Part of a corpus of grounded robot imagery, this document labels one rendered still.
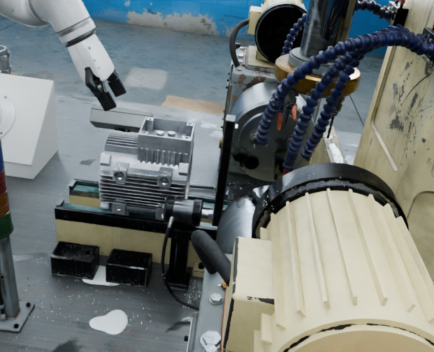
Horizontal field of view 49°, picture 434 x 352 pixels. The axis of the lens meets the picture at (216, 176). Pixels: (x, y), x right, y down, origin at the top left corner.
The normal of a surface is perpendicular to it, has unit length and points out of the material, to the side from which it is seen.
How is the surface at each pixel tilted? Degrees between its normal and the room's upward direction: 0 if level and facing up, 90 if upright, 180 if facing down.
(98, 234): 90
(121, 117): 52
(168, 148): 90
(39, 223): 0
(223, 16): 90
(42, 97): 44
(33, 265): 0
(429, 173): 90
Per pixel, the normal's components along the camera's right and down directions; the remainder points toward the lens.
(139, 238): -0.07, 0.50
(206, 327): 0.11, -0.86
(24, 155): 0.02, -0.27
